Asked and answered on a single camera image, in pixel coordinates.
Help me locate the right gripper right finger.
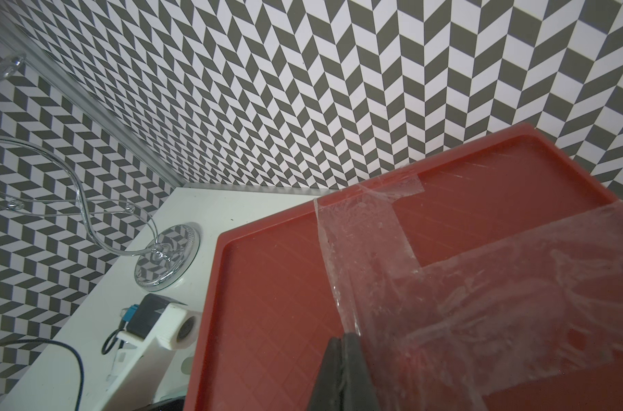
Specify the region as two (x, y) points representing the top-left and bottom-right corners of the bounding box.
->
(341, 333), (381, 411)

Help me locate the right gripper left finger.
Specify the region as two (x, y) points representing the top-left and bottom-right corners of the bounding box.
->
(307, 337), (343, 411)

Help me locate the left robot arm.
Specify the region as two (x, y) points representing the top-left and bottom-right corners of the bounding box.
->
(93, 332), (192, 410)

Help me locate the red drawer cabinet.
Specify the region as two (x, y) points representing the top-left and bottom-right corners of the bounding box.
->
(185, 125), (623, 410)

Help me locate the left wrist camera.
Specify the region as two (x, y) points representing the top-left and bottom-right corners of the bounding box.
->
(117, 293), (202, 351)

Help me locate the wire mug tree stand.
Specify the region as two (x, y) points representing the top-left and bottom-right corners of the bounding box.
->
(0, 53), (201, 292)

